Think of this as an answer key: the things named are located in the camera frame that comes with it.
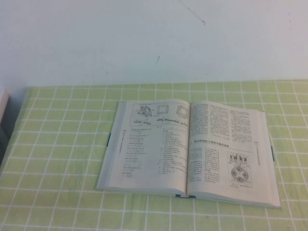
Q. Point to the book with diagrams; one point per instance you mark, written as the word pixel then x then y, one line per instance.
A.
pixel 168 149

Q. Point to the green white checked tablecloth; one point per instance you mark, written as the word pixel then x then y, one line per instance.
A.
pixel 60 168

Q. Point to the white panel edge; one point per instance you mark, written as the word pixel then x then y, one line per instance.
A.
pixel 3 103

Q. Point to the dark grey object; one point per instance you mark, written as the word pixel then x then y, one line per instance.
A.
pixel 3 144

